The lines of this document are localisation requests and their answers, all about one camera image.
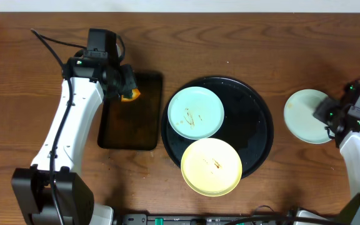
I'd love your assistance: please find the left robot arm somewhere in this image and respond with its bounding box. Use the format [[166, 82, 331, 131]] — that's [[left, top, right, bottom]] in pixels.
[[11, 57, 139, 224]]

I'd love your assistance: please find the black rectangular water tray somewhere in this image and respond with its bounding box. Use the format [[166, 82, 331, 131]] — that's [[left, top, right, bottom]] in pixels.
[[97, 71, 163, 151]]

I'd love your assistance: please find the pale green plate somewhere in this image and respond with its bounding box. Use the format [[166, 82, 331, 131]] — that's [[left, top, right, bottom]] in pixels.
[[284, 89, 331, 144]]

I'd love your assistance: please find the light blue plate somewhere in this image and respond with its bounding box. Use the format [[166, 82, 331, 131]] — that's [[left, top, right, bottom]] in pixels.
[[167, 86, 224, 140]]

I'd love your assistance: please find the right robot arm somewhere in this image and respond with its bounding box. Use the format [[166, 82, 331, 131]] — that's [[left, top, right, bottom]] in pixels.
[[313, 81, 360, 224]]

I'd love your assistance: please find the orange green scrub sponge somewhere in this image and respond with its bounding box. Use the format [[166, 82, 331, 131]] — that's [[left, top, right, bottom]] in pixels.
[[121, 88, 141, 102]]

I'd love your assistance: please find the round black serving tray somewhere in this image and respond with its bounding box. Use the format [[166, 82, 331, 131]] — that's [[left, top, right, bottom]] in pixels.
[[161, 76, 274, 178]]

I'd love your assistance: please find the yellow plate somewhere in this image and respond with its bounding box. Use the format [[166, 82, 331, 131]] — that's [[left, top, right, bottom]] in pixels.
[[181, 138, 243, 197]]

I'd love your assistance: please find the left black cable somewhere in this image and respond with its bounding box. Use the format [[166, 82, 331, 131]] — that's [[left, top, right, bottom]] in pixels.
[[30, 28, 126, 225]]

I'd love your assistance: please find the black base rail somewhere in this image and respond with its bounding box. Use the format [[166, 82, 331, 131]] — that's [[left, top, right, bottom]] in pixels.
[[114, 206, 340, 225]]

